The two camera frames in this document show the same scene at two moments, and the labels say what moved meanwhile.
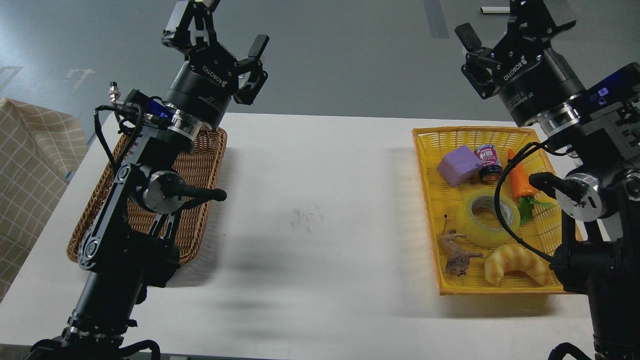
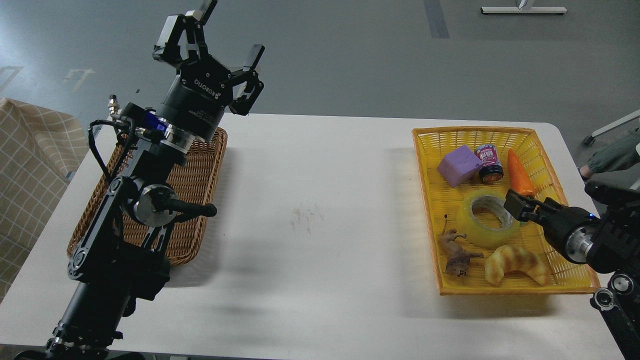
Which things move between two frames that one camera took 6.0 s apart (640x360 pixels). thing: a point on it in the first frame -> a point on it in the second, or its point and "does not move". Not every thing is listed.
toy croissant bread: x=504 y=258 does not move
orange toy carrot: x=525 y=188 does not move
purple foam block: x=459 y=166 does not move
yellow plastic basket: x=492 y=231 does not move
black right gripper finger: x=479 y=63 -> x=522 y=207
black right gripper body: x=533 y=79 -> x=557 y=222
